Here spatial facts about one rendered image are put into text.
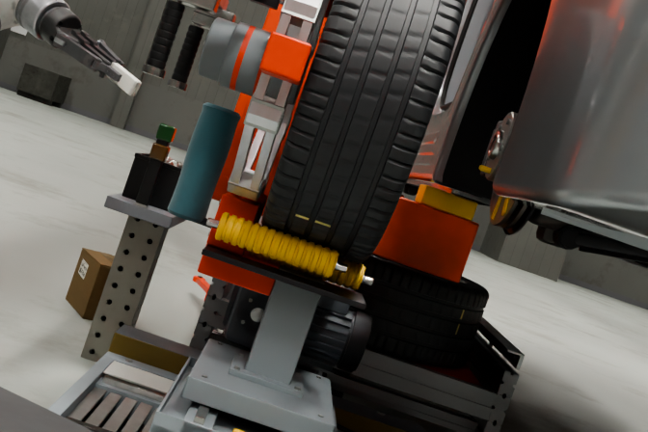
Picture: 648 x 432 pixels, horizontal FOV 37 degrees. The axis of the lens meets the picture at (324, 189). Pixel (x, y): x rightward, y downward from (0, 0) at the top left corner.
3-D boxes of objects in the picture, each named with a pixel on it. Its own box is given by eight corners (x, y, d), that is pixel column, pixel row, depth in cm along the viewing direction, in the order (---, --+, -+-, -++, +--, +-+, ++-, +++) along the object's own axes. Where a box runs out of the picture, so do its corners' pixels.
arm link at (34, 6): (62, -10, 191) (81, 5, 189) (42, 30, 194) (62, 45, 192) (27, -17, 183) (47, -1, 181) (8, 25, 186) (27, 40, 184)
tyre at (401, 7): (351, 270, 235) (386, 258, 170) (257, 238, 234) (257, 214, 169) (434, 19, 244) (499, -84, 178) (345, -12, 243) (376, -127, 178)
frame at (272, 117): (252, 205, 179) (348, -75, 178) (217, 194, 179) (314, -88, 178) (264, 195, 234) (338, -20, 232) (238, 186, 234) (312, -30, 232)
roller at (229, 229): (342, 284, 192) (352, 256, 192) (201, 235, 192) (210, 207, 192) (341, 281, 198) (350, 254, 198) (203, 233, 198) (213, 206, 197)
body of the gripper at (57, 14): (45, 2, 182) (77, 27, 178) (77, 8, 189) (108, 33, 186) (29, 37, 184) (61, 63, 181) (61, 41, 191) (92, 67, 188)
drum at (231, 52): (290, 108, 199) (312, 42, 199) (191, 73, 199) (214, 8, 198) (291, 112, 213) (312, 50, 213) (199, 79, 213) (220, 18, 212)
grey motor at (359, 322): (365, 458, 226) (416, 316, 226) (194, 400, 225) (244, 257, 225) (362, 436, 245) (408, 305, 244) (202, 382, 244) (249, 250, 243)
